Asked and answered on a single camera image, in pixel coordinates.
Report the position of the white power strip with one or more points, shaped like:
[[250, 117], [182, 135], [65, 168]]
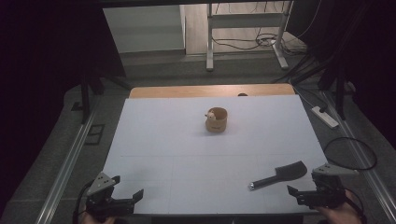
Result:
[[325, 117]]

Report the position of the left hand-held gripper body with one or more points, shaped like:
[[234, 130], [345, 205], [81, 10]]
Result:
[[101, 186]]

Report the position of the person's right hand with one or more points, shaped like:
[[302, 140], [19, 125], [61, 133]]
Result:
[[342, 216]]

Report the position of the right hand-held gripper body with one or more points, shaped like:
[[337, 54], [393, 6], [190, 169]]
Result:
[[328, 189]]

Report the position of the white board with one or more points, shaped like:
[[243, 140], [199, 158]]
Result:
[[186, 161]]

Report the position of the tan cup with bear figure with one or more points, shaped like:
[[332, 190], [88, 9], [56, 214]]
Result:
[[216, 122]]

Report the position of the person's left hand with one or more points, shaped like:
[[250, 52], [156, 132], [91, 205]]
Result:
[[99, 222]]

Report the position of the wooden table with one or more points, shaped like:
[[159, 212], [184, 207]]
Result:
[[186, 91]]

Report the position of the aluminium floor rail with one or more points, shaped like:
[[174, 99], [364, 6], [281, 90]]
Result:
[[67, 168], [361, 155]]

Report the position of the black cleaver knife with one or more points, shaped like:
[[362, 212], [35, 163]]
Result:
[[288, 172]]

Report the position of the dark curtain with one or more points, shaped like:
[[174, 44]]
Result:
[[373, 46], [46, 46]]

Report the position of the white metal stand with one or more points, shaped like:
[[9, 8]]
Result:
[[246, 20]]

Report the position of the black tripod stand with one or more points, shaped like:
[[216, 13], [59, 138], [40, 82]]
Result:
[[84, 102], [341, 93]]

